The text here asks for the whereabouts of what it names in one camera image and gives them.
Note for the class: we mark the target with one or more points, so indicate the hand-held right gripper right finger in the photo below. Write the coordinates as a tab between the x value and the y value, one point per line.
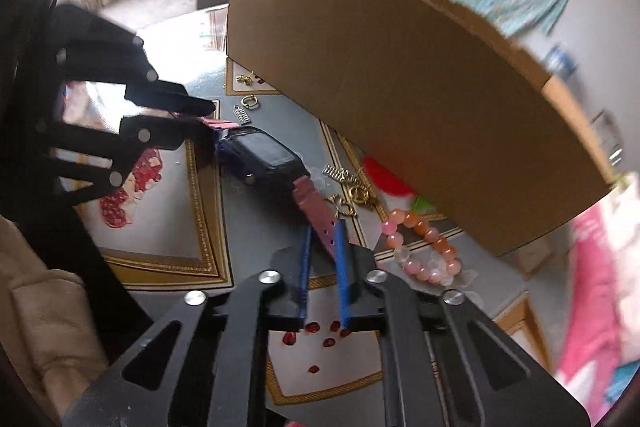
342	267

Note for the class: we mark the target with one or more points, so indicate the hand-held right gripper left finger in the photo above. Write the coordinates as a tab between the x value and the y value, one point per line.
305	267

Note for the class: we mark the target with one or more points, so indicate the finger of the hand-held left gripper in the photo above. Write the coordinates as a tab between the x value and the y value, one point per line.
160	132
110	52

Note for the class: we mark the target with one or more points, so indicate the brown cardboard box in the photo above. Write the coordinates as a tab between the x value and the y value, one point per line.
400	107

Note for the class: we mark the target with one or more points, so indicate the chunky gold earrings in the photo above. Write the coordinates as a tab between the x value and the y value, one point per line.
360	193

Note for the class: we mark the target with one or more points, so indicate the silver coil charm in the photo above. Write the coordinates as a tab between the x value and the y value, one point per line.
242	115

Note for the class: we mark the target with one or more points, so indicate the gold hoop earring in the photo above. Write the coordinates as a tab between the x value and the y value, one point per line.
243	102

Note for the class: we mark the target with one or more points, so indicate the silver comb clip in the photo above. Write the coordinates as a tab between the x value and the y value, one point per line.
337	173

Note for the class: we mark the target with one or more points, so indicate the small gold ornament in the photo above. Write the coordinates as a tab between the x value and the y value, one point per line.
244	80

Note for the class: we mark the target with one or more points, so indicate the person's beige clothing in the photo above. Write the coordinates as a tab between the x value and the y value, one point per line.
45	317

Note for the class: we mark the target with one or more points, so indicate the pink floral blanket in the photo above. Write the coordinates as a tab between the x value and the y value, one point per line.
595	287

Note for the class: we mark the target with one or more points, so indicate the metal rack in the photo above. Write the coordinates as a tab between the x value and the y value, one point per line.
609	139

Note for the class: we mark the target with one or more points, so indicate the blue water jug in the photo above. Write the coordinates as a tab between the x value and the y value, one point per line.
560	63

